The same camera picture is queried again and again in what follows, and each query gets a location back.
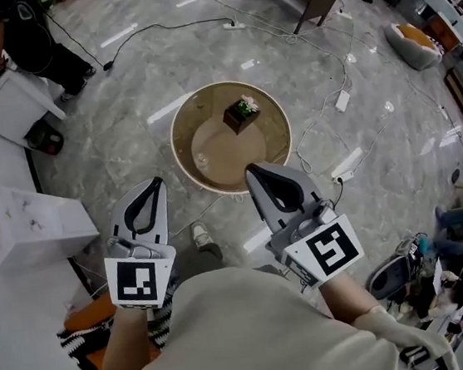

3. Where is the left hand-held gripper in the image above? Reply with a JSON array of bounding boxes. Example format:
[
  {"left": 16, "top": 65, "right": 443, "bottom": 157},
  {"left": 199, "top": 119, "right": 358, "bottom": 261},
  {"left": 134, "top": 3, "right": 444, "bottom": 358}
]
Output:
[{"left": 94, "top": 175, "right": 184, "bottom": 314}]

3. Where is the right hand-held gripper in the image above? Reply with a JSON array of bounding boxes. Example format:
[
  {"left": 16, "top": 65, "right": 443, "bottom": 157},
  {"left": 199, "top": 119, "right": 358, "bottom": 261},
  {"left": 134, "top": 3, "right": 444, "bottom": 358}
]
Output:
[{"left": 244, "top": 151, "right": 369, "bottom": 297}]

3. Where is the person's right forearm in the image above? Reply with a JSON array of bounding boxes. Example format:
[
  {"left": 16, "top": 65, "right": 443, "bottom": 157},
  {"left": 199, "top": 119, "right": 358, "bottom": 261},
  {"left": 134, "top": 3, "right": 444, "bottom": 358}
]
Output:
[{"left": 315, "top": 257, "right": 457, "bottom": 370}]

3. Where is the person's left forearm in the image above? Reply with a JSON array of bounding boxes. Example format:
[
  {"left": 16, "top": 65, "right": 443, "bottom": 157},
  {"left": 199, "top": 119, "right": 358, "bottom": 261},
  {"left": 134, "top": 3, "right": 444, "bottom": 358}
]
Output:
[{"left": 94, "top": 303, "right": 165, "bottom": 370}]

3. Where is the person's grey shoe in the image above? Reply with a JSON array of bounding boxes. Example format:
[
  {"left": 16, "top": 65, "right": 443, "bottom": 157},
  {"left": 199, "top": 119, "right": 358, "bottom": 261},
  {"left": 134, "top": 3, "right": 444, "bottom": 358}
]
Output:
[{"left": 190, "top": 219, "right": 225, "bottom": 265}]

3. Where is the white power strip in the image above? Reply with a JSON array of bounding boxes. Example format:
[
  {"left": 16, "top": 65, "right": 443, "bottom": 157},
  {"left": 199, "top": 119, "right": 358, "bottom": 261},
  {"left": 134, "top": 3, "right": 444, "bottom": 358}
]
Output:
[
  {"left": 222, "top": 18, "right": 248, "bottom": 32},
  {"left": 329, "top": 168, "right": 356, "bottom": 182}
]

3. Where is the person's dark trouser leg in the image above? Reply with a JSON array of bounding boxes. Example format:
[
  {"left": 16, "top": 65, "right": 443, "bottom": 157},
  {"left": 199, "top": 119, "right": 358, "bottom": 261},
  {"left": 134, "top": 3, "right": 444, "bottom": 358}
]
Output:
[{"left": 170, "top": 234, "right": 288, "bottom": 291}]

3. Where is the round glass side table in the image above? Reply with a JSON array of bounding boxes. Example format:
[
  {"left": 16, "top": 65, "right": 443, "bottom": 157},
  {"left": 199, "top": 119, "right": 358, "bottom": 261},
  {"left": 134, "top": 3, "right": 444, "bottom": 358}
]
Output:
[{"left": 164, "top": 73, "right": 299, "bottom": 200}]

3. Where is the dark brown flower box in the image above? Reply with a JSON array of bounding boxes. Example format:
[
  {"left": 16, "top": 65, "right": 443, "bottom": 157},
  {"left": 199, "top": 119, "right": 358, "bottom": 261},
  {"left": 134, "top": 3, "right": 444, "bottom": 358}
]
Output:
[{"left": 219, "top": 94, "right": 264, "bottom": 138}]

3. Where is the white storage box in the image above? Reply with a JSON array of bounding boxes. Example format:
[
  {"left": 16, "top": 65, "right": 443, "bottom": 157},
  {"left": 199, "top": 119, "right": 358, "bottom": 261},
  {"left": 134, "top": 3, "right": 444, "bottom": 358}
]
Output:
[{"left": 0, "top": 173, "right": 105, "bottom": 275}]

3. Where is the orange cushion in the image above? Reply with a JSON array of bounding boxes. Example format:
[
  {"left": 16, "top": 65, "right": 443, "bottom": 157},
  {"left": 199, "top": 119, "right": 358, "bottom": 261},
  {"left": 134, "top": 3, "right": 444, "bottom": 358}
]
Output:
[{"left": 60, "top": 287, "right": 163, "bottom": 370}]

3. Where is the white power adapter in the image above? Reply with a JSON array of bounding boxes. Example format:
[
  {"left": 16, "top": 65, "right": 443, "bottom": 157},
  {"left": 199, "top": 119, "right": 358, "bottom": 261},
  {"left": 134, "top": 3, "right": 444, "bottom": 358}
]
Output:
[{"left": 332, "top": 88, "right": 353, "bottom": 114}]

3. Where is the black and red bin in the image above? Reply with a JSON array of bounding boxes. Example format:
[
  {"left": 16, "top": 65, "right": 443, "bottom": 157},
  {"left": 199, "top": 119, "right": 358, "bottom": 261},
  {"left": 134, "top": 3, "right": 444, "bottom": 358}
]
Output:
[{"left": 23, "top": 116, "right": 67, "bottom": 160}]

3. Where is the grey backpack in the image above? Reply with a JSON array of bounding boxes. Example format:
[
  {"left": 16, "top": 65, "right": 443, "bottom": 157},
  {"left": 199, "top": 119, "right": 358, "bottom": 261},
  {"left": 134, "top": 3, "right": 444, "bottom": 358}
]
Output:
[{"left": 361, "top": 253, "right": 414, "bottom": 303}]

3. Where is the black and white knitted rug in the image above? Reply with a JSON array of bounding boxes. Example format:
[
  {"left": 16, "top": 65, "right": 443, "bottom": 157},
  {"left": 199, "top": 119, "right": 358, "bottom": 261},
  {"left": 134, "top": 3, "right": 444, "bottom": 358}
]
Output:
[{"left": 49, "top": 265, "right": 192, "bottom": 370}]

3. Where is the person's beige top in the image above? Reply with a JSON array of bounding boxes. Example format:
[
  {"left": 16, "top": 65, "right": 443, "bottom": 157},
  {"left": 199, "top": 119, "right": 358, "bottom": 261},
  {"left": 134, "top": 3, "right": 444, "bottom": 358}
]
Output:
[{"left": 79, "top": 241, "right": 457, "bottom": 370}]

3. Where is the white cabinet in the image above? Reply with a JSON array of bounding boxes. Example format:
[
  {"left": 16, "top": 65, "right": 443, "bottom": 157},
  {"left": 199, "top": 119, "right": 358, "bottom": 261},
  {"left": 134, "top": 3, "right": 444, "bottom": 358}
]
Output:
[{"left": 0, "top": 61, "right": 71, "bottom": 143}]

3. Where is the grey and orange beanbag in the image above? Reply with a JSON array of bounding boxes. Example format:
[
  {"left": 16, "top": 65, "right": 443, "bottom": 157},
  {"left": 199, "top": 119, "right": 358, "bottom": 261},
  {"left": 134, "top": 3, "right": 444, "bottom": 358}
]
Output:
[{"left": 382, "top": 17, "right": 445, "bottom": 75}]

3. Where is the black power cable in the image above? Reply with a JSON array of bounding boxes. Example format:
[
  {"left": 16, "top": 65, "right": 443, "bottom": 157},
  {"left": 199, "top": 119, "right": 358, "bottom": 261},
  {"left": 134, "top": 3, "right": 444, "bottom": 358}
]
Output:
[{"left": 45, "top": 0, "right": 240, "bottom": 79}]

